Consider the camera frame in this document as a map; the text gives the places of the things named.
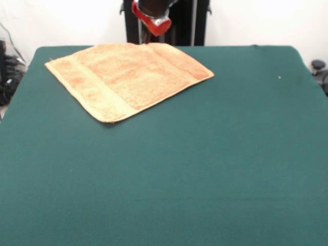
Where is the tan terry towel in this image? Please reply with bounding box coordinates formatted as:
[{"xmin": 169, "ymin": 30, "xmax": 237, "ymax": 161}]
[{"xmin": 45, "ymin": 42, "xmax": 215, "ymax": 125}]

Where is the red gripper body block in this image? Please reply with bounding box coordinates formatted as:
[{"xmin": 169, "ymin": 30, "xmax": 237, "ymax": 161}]
[{"xmin": 131, "ymin": 0, "xmax": 173, "ymax": 37}]

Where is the gray black floor stand base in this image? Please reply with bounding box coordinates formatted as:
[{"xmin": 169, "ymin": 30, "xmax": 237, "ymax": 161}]
[
  {"xmin": 4, "ymin": 55, "xmax": 28, "ymax": 106},
  {"xmin": 311, "ymin": 59, "xmax": 328, "ymax": 97}
]

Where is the dark green table cloth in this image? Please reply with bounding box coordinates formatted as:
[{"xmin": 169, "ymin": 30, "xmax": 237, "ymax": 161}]
[{"xmin": 0, "ymin": 45, "xmax": 328, "ymax": 246}]

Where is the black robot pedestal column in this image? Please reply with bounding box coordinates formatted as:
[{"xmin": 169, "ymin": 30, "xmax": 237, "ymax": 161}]
[{"xmin": 119, "ymin": 0, "xmax": 213, "ymax": 47}]

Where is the tall black box device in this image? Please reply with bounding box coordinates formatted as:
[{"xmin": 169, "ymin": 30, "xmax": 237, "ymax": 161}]
[{"xmin": 0, "ymin": 39, "xmax": 7, "ymax": 83}]

